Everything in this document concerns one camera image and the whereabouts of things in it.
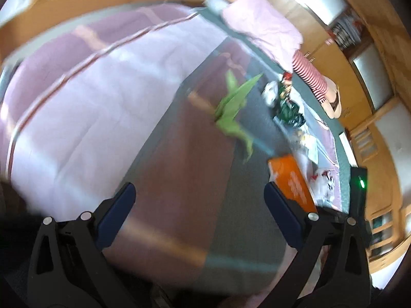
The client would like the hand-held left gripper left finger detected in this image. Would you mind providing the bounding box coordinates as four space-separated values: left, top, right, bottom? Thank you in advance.
27 182 137 308

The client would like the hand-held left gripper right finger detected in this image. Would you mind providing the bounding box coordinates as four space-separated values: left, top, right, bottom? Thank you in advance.
264 182 371 308

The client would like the orange snack packet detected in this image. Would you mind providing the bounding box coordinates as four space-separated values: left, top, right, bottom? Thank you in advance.
268 155 318 214

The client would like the green wafer wrapper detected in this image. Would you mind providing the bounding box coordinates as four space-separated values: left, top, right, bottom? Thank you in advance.
278 72 304 124

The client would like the green paper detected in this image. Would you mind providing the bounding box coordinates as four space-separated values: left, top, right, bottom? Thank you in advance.
213 71 264 164

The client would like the white cartoon print bag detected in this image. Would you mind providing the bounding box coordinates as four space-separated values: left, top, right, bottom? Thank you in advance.
310 168 336 206

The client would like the white flat board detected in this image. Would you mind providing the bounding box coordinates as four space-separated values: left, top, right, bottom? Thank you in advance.
339 131 357 167

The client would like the plaid pink grey bedsheet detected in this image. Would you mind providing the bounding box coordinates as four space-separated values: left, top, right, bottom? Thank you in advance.
0 2 341 296

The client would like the crumpled white tissue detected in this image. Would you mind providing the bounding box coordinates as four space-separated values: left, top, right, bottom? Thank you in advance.
261 81 279 106

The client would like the plush doll striped shirt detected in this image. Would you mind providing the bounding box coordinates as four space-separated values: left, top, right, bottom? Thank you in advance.
292 50 342 119

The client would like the green patterned bed mat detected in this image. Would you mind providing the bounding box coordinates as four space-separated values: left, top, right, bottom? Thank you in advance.
199 8 354 206

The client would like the stack of folded bags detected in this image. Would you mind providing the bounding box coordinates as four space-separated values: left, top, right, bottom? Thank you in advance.
329 13 367 49

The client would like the pink pillow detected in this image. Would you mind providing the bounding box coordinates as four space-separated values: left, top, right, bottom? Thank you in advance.
221 0 304 73

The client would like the light blue cushion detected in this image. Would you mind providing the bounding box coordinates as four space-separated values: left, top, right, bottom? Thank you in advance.
205 0 230 15

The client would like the wooden wall cabinet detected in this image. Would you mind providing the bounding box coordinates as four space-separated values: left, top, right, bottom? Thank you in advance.
283 6 373 126

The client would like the wooden bunk bed frame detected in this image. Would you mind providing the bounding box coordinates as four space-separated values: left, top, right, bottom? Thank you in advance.
0 0 411 291

